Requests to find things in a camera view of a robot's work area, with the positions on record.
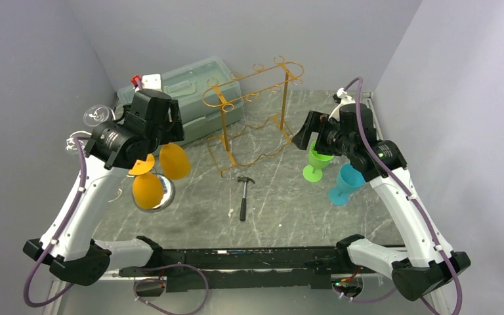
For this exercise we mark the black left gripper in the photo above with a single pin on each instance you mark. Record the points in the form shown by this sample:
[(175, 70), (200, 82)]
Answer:
[(173, 131)]

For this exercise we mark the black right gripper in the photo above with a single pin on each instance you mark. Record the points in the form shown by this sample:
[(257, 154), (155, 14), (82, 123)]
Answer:
[(314, 122)]

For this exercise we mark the green wine glass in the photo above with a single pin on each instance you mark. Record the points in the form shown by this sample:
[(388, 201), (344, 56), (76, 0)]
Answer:
[(313, 172)]

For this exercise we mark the orange wine glass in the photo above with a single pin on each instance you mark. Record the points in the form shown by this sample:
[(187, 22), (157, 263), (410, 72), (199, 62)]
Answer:
[(147, 191), (172, 159)]

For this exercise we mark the clear glass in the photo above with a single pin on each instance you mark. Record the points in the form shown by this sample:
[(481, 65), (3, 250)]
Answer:
[(98, 114)]

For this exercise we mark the blue wine glass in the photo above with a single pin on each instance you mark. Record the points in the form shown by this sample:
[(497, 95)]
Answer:
[(348, 181)]

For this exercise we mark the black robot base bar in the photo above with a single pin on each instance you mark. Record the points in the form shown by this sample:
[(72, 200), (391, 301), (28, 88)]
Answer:
[(316, 267)]

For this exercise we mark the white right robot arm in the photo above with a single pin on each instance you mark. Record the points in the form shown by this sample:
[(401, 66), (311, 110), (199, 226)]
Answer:
[(429, 261)]

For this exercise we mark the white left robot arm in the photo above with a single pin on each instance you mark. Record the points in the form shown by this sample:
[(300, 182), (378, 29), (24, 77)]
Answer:
[(113, 150)]

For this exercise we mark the chrome tree glass rack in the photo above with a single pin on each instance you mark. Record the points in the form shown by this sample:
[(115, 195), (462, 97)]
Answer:
[(167, 186)]

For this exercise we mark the clear plastic storage box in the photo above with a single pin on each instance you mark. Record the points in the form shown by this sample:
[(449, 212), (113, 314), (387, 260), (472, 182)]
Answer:
[(188, 85)]

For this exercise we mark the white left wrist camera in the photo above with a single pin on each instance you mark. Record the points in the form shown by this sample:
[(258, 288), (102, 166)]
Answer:
[(150, 81)]

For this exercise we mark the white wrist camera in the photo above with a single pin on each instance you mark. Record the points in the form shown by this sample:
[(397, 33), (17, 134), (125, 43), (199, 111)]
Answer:
[(150, 81), (342, 98)]

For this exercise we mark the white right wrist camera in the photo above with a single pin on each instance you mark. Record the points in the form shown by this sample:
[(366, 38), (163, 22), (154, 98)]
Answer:
[(342, 98)]

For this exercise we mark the gold wire glass rack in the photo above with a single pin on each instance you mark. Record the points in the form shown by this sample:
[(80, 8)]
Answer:
[(253, 113)]

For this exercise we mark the black handled hammer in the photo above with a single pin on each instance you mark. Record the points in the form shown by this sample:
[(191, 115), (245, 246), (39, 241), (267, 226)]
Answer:
[(243, 207)]

